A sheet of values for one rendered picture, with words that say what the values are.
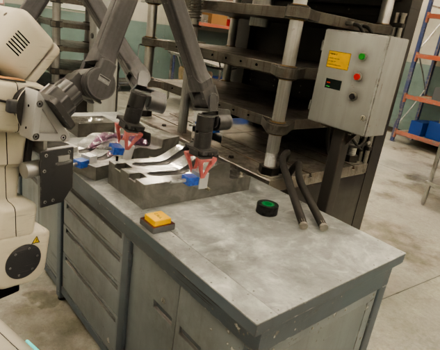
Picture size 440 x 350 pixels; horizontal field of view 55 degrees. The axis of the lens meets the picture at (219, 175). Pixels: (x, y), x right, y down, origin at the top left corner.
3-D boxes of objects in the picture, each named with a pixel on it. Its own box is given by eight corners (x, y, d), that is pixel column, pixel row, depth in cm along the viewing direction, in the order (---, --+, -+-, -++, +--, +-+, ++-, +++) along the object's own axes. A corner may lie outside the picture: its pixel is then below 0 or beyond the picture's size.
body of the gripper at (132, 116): (131, 121, 154) (136, 102, 152) (144, 132, 148) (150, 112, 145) (115, 119, 150) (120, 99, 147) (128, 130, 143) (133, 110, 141)
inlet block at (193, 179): (174, 192, 132) (176, 176, 131) (165, 187, 136) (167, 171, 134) (206, 188, 141) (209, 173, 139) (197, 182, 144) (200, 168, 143)
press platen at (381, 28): (297, 53, 175) (307, 3, 168) (140, 24, 265) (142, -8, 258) (395, 64, 227) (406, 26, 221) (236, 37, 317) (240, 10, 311)
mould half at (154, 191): (142, 209, 143) (145, 171, 138) (107, 182, 161) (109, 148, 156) (248, 189, 175) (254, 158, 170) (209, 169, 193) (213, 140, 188)
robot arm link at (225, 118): (191, 92, 134) (210, 92, 128) (216, 93, 142) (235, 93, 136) (191, 130, 136) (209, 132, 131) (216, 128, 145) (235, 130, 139)
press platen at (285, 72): (286, 112, 183) (295, 67, 177) (137, 65, 273) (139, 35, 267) (384, 110, 236) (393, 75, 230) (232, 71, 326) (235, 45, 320)
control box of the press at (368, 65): (305, 349, 206) (385, 35, 158) (261, 313, 227) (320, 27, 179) (331, 333, 220) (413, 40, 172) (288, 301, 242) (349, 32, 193)
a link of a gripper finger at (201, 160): (201, 172, 143) (205, 146, 140) (214, 179, 138) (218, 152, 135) (185, 173, 139) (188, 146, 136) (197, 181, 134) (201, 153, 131)
